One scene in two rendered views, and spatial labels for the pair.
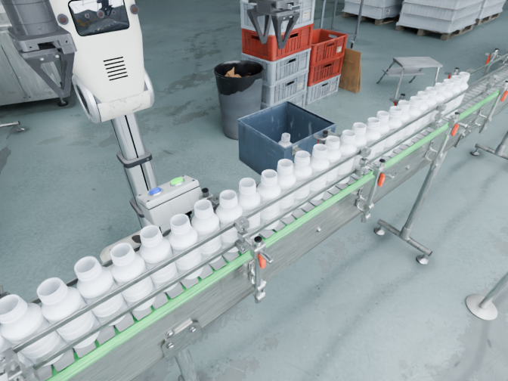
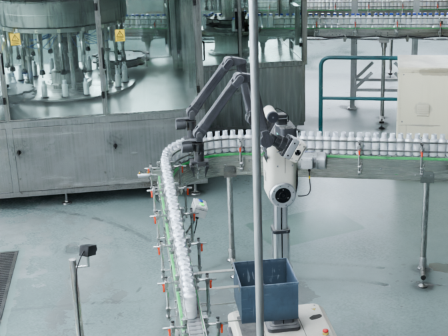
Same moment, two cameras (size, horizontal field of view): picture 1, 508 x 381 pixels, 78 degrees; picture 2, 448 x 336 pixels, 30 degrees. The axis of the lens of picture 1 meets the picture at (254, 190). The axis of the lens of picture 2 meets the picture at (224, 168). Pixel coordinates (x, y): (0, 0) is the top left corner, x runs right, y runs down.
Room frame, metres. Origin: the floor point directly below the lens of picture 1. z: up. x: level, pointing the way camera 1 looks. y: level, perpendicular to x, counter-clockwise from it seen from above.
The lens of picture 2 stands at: (3.28, -3.74, 2.98)
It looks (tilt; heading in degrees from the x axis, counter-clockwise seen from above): 19 degrees down; 122
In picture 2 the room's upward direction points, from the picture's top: 2 degrees counter-clockwise
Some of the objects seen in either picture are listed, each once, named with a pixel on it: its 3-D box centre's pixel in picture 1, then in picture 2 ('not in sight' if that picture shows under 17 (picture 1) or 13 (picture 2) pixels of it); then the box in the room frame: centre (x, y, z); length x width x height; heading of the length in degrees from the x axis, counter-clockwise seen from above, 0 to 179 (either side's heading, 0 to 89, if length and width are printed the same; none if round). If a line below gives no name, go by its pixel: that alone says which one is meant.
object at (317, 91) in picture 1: (311, 85); not in sight; (3.77, -0.72, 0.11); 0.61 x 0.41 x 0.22; 132
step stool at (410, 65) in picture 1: (407, 75); not in sight; (3.80, -1.88, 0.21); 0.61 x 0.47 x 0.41; 2
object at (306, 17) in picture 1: (278, 12); not in sight; (3.25, -0.23, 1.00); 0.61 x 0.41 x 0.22; 136
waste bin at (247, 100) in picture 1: (240, 102); not in sight; (2.83, 0.13, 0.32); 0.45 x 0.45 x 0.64
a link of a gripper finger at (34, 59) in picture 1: (51, 66); not in sight; (0.50, 0.32, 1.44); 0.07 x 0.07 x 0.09; 39
